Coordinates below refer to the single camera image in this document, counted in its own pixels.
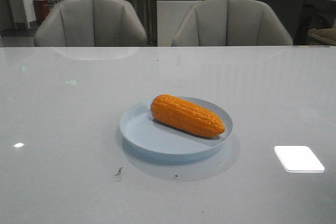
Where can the beige cushion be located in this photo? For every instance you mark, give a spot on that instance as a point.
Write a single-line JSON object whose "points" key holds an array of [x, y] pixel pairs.
{"points": [[326, 36]]}

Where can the right grey upholstered chair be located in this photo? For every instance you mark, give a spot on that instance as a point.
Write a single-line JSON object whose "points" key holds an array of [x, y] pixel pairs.
{"points": [[231, 23]]}

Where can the orange corn cob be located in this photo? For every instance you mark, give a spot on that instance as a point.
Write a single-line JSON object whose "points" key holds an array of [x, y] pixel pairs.
{"points": [[186, 116]]}

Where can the grey upholstered chair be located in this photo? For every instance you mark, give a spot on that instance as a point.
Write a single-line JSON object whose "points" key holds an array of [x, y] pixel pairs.
{"points": [[91, 23], [231, 23]]}

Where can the light blue round plate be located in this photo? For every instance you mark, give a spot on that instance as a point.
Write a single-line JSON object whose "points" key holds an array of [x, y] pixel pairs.
{"points": [[153, 139]]}

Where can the left grey upholstered chair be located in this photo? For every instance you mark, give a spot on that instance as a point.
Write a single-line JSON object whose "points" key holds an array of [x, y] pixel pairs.
{"points": [[91, 23]]}

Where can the red trash bin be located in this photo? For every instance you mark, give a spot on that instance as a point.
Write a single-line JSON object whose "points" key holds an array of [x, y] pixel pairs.
{"points": [[41, 8]]}

